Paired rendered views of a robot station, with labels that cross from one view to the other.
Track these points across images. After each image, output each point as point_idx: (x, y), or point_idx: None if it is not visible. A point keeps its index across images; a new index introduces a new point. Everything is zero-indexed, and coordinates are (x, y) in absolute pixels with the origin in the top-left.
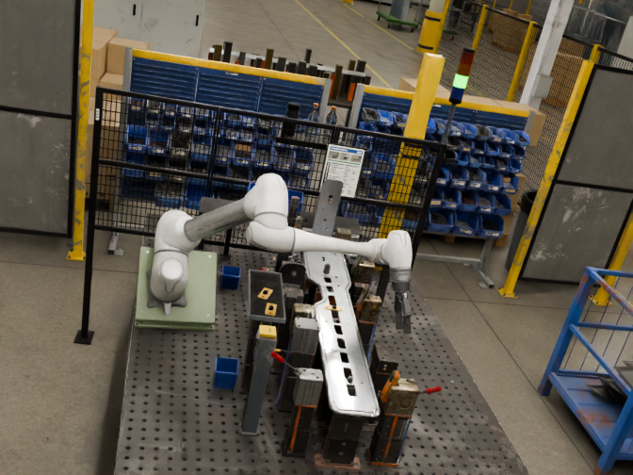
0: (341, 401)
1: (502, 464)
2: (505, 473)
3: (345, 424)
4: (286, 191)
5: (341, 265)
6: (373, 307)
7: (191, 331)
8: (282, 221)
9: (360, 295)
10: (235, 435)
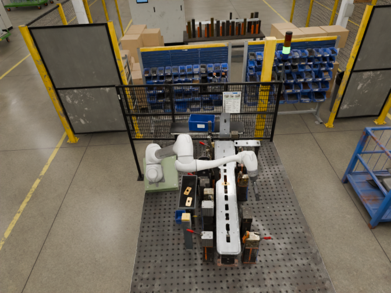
0: (222, 247)
1: (309, 257)
2: (310, 263)
3: None
4: (191, 142)
5: (232, 153)
6: (244, 180)
7: (169, 191)
8: (189, 159)
9: (241, 169)
10: (183, 251)
